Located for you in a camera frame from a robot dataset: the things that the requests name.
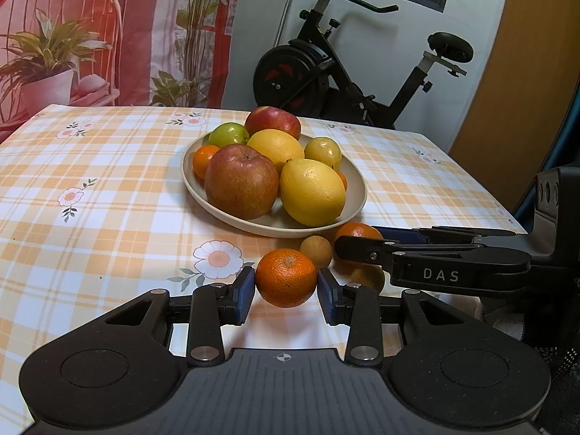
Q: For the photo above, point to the yellow lemon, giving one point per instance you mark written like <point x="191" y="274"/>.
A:
<point x="312" y="192"/>
<point x="274" y="145"/>

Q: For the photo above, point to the brown wooden door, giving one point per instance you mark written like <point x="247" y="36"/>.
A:
<point x="521" y="77"/>

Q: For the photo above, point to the metal pole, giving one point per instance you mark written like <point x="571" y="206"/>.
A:
<point x="286" y="9"/>

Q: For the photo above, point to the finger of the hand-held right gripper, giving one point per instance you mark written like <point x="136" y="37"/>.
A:
<point x="401" y="234"/>
<point x="358" y="247"/>

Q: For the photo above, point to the small yellow apple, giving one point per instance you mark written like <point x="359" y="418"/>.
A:
<point x="322" y="150"/>

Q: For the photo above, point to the printed pink plant backdrop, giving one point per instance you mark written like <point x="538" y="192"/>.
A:
<point x="145" y="31"/>

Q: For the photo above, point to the orange tangerine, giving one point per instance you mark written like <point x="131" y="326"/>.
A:
<point x="285" y="278"/>
<point x="358" y="230"/>

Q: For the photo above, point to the beige round plate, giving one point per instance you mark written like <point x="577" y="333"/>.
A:
<point x="355" y="195"/>

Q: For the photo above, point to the checked floral tablecloth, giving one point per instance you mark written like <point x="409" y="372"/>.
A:
<point x="113" y="199"/>

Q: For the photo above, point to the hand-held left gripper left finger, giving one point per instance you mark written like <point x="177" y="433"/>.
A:
<point x="244" y="294"/>

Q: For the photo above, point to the small orange mandarin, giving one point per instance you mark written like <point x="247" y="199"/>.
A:
<point x="342" y="180"/>
<point x="204" y="158"/>

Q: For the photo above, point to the black exercise bike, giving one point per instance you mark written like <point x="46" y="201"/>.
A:
<point x="290" y="72"/>

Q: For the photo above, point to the green apple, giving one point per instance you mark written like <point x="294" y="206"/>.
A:
<point x="229" y="133"/>

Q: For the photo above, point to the large red apple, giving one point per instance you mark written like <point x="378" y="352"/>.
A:
<point x="240" y="181"/>

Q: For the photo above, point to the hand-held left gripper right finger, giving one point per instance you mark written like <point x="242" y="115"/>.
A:
<point x="327" y="297"/>

